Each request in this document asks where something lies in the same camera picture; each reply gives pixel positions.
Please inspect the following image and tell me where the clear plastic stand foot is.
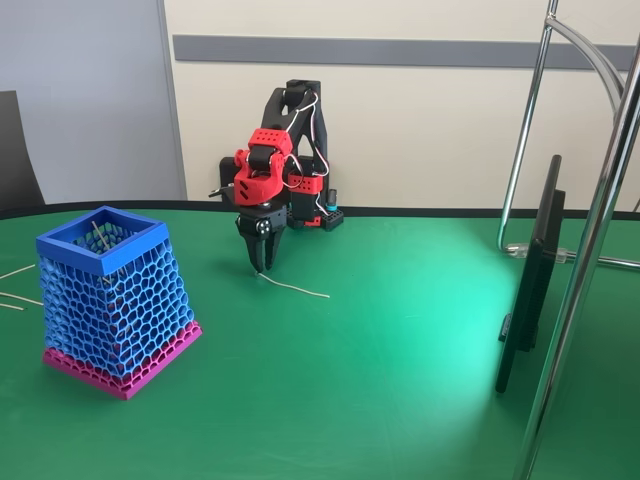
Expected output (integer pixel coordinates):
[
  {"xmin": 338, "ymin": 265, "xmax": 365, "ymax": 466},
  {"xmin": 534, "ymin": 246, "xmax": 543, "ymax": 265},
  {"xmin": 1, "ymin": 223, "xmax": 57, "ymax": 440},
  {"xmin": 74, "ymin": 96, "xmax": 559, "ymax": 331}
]
[{"xmin": 505, "ymin": 241, "xmax": 569, "ymax": 265}]

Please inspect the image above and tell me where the black flat light panel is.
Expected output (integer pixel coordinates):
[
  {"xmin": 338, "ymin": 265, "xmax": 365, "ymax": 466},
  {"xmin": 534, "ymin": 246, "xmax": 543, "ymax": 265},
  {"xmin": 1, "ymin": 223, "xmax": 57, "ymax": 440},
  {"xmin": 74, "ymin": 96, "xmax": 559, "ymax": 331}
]
[{"xmin": 494, "ymin": 154, "xmax": 569, "ymax": 397}]

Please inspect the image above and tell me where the short white red servo cable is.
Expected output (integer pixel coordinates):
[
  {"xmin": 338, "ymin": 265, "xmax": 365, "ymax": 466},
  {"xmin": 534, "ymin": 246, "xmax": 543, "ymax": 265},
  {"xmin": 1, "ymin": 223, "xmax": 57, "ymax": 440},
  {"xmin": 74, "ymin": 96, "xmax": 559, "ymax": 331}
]
[{"xmin": 282, "ymin": 153, "xmax": 304, "ymax": 191}]

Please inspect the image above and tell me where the green table cloth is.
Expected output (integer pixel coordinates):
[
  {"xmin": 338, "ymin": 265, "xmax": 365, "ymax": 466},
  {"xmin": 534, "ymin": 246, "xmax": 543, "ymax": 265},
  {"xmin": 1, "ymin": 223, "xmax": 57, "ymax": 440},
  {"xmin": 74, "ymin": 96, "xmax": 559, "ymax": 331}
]
[{"xmin": 0, "ymin": 202, "xmax": 640, "ymax": 480}]

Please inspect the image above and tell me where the long white red servo cable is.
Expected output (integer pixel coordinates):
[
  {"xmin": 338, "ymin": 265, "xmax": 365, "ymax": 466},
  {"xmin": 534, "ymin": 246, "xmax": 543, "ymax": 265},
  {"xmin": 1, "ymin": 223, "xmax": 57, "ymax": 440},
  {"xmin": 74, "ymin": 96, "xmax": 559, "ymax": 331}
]
[{"xmin": 283, "ymin": 91, "xmax": 335, "ymax": 194}]

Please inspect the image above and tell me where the chrome tube stand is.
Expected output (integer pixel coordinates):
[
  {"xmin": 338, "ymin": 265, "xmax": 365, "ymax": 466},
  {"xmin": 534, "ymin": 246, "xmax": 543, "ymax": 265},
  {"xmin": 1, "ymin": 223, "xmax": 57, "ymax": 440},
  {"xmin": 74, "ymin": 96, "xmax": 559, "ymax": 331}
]
[{"xmin": 495, "ymin": 0, "xmax": 640, "ymax": 480}]

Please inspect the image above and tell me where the blue and pink lattice basket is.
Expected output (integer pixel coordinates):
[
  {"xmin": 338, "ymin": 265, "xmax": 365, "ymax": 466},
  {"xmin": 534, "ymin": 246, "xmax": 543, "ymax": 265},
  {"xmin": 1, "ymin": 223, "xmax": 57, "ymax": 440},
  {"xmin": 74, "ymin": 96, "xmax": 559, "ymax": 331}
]
[{"xmin": 35, "ymin": 205, "xmax": 205, "ymax": 401}]

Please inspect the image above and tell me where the dark chair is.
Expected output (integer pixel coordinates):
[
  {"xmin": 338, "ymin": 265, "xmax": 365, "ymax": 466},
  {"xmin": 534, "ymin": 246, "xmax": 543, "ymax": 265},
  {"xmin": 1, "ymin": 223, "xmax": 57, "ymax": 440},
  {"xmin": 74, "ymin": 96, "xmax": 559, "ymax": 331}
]
[{"xmin": 0, "ymin": 89, "xmax": 47, "ymax": 212}]

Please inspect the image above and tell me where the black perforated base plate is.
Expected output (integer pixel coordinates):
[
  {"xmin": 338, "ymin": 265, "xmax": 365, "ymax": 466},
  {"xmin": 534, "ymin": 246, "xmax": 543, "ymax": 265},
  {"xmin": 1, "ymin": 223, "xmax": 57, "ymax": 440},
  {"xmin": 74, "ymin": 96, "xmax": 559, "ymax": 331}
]
[{"xmin": 286, "ymin": 206, "xmax": 347, "ymax": 234}]

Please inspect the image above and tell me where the grey wall rail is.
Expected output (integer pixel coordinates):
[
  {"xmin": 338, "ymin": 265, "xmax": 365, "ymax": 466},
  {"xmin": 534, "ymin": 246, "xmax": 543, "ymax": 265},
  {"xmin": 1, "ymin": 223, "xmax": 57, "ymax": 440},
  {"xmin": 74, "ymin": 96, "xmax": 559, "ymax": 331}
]
[{"xmin": 172, "ymin": 33, "xmax": 640, "ymax": 72}]

